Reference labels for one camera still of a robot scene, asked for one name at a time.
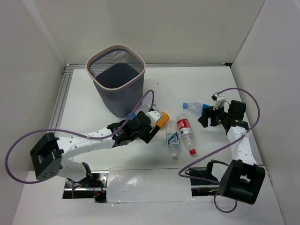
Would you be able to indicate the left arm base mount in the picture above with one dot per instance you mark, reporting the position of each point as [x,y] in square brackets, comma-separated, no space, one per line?
[95,189]

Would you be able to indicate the silver tape sheet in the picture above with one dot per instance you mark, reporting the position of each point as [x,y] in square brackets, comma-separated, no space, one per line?
[147,186]

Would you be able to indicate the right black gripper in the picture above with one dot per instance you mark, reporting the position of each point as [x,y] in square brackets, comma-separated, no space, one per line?
[207,113]

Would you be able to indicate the orange juice bottle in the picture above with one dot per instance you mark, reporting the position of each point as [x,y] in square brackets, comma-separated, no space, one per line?
[163,120]

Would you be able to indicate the grey mesh waste bin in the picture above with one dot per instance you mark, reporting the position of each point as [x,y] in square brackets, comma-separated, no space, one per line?
[118,75]

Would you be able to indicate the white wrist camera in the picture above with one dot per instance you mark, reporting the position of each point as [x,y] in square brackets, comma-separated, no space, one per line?
[219,100]
[154,116]

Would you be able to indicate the bottle green white label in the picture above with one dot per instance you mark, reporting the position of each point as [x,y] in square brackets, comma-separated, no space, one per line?
[172,139]

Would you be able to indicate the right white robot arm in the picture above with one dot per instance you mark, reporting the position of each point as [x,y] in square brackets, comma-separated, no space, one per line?
[242,179]

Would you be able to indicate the clear bottle blue label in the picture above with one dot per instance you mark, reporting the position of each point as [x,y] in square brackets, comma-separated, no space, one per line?
[142,108]

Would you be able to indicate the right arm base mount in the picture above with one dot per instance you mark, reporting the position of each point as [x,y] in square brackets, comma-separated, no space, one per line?
[201,187]

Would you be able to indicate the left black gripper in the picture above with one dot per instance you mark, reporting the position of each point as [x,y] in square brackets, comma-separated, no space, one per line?
[148,129]

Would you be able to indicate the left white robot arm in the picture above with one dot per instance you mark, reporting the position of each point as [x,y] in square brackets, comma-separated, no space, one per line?
[52,156]

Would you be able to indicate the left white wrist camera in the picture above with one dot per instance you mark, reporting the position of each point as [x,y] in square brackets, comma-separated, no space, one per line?
[154,116]

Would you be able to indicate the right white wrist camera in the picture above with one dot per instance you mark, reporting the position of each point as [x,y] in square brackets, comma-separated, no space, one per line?
[219,100]

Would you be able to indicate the bottle red label red cap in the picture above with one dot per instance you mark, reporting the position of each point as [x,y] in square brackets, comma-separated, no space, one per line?
[186,133]

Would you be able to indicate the clear bottle blue cap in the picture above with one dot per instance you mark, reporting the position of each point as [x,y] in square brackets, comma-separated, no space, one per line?
[195,108]

